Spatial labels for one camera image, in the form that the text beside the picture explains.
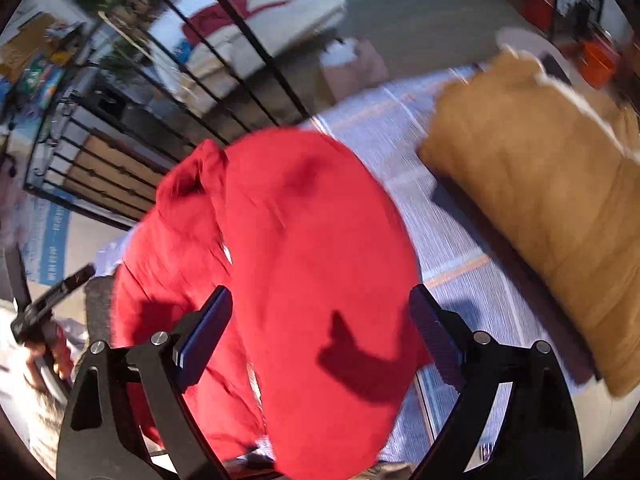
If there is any red puffer jacket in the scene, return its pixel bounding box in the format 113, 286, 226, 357
111, 128, 431, 479

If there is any mustard yellow garment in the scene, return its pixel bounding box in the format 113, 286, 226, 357
418, 48, 639, 396

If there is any brown paper shopping bag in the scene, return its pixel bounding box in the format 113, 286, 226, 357
318, 38, 390, 105

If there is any black iron railing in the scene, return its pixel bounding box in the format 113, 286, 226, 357
23, 0, 310, 231

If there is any white bed with bedding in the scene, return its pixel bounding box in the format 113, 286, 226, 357
150, 0, 346, 116

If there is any blue white wall poster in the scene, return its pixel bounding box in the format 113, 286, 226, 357
18, 195, 70, 285

